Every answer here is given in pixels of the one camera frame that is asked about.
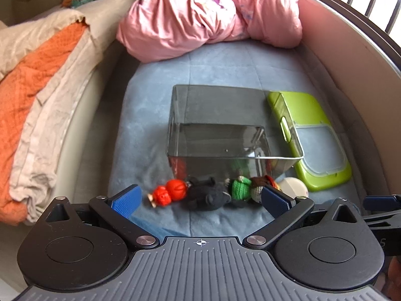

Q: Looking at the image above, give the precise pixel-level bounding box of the pink duvet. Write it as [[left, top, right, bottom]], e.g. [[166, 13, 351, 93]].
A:
[[116, 0, 304, 64]]

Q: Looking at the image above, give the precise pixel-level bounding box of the brown crochet doll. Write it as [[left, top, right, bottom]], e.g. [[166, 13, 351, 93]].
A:
[[249, 176, 281, 203]]

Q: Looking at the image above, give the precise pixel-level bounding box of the green crochet doll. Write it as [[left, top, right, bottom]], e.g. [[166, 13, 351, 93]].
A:
[[230, 176, 253, 203]]

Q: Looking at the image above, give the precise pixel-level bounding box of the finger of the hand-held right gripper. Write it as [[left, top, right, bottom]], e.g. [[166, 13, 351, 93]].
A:
[[363, 195, 401, 211]]

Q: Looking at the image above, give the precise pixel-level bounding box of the red crochet doll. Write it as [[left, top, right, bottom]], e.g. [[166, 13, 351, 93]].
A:
[[147, 186, 172, 208]]

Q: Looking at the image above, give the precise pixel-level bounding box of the beige padded bed bumper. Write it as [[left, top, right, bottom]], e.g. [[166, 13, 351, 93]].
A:
[[0, 0, 401, 258]]

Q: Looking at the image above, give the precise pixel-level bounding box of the transparent grey plastic box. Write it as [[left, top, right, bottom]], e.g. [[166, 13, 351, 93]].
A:
[[165, 84, 305, 185]]

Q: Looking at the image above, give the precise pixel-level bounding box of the orange blanket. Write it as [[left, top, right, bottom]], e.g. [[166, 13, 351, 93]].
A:
[[0, 22, 90, 226]]

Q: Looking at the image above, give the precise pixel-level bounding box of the green plastic box lid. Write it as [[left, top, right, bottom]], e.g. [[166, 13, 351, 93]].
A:
[[267, 92, 353, 192]]

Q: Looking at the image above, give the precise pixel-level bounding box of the black plush toy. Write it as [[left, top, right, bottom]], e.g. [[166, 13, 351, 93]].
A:
[[185, 176, 232, 211]]

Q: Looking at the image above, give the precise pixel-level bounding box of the beige sheet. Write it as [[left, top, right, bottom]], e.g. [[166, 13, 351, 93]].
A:
[[0, 8, 105, 224]]

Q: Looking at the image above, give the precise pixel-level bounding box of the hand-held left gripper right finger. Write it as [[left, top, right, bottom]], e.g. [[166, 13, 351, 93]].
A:
[[243, 185, 364, 251]]

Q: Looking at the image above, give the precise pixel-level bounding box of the orange ball toy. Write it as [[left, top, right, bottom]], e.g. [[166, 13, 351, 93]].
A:
[[165, 179, 189, 202]]

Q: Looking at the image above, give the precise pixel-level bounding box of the person's right hand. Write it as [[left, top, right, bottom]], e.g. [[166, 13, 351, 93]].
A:
[[385, 256, 401, 301]]

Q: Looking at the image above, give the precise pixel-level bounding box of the white ball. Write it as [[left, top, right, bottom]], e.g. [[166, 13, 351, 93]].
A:
[[278, 177, 309, 200]]

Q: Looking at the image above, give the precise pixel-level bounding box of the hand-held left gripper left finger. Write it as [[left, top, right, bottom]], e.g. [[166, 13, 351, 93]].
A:
[[46, 184, 160, 251]]

